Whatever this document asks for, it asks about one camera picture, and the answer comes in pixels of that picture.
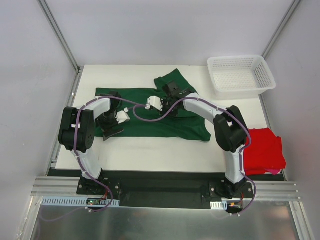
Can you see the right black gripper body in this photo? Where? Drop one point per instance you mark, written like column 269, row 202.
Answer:
column 171, row 88

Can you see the left white cable duct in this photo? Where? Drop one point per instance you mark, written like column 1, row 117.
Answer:
column 78, row 202

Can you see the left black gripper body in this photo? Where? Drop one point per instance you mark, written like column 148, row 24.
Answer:
column 110, row 127

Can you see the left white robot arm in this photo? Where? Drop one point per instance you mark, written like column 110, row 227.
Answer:
column 78, row 127

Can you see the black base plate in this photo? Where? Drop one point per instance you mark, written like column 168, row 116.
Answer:
column 175, row 201

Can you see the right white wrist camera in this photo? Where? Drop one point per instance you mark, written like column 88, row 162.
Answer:
column 154, row 102

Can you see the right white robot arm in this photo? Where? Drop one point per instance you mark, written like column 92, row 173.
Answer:
column 230, row 129

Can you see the pink folded t shirt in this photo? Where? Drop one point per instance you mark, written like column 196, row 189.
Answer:
column 273, row 171

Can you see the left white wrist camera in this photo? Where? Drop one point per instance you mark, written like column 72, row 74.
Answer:
column 122, row 116

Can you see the white cable duct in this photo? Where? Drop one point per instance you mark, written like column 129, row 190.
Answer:
column 219, row 205
column 78, row 202

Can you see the white plastic basket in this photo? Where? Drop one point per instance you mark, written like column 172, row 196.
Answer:
column 240, row 77

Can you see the right white cable duct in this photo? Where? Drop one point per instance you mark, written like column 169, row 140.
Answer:
column 219, row 205

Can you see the red folded t shirt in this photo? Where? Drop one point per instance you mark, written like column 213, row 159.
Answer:
column 264, row 152

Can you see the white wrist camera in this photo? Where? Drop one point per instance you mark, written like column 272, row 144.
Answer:
column 122, row 116
column 154, row 102

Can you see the aluminium frame rail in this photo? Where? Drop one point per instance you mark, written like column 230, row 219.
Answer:
column 283, row 191

